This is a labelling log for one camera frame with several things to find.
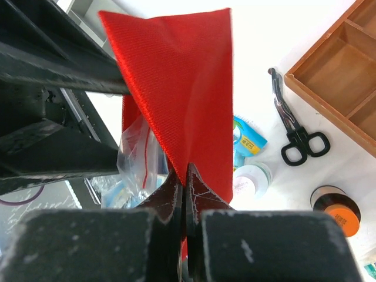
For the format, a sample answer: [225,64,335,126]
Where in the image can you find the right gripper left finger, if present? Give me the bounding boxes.
[1,172,183,281]

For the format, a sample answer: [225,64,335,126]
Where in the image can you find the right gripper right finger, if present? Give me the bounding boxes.
[185,164,361,281]

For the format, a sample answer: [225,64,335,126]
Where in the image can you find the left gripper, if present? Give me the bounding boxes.
[1,1,130,194]

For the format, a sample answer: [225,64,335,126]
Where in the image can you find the alcohol wipes plastic bag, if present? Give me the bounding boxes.
[101,116,168,209]

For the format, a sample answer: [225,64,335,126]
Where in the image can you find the red first aid pouch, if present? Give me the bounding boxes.
[98,8,234,262]

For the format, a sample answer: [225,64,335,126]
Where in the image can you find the colourful bandage packet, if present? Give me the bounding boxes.
[364,262,376,280]

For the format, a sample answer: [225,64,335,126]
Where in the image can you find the small white bottle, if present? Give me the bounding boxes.
[232,163,272,200]

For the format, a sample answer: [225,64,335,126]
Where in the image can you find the grey plastic insert tray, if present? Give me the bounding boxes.
[68,0,122,48]

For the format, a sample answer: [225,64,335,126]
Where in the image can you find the blue cotton swab packet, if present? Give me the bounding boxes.
[233,116,267,171]

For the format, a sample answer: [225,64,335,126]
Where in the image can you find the brown bottle orange cap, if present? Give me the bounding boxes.
[310,185,361,237]

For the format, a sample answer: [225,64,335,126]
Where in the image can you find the wooden compartment tray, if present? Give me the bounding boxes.
[284,1,375,156]

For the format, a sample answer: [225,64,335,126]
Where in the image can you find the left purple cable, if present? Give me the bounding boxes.
[0,183,45,206]

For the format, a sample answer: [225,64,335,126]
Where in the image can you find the black handled scissors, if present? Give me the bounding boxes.
[268,68,331,167]

